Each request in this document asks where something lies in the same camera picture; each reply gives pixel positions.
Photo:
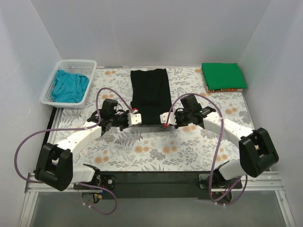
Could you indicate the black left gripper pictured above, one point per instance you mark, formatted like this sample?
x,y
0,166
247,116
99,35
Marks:
x,y
125,119

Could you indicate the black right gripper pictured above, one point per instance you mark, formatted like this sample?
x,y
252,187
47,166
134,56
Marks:
x,y
177,119

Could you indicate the black t shirt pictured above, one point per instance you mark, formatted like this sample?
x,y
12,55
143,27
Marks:
x,y
151,94

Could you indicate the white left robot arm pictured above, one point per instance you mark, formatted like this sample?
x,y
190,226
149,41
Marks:
x,y
55,166

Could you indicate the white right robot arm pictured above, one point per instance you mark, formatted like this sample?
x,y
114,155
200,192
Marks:
x,y
257,152

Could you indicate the floral table mat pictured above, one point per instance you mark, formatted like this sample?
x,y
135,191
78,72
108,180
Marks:
x,y
153,148

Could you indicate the teal t shirt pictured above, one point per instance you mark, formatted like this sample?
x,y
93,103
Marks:
x,y
69,87

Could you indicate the folded green t shirt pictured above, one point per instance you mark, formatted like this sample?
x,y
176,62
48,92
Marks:
x,y
223,76

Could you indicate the white plastic basket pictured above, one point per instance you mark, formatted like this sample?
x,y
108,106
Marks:
x,y
84,67

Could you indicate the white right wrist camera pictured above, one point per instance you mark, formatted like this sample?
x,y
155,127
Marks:
x,y
168,119

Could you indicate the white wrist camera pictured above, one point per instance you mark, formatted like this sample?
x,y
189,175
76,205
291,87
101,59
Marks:
x,y
134,118
168,119

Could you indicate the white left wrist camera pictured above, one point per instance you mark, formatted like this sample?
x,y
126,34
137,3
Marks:
x,y
134,118

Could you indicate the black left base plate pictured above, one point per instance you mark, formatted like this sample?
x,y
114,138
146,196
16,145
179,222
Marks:
x,y
104,181

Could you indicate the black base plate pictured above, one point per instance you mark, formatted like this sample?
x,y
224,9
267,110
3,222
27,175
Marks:
x,y
203,181
104,181

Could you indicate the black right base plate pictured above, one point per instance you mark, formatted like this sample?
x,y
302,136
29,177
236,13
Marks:
x,y
203,181

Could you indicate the aluminium frame rail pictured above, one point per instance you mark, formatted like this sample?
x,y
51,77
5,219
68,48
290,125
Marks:
x,y
164,199

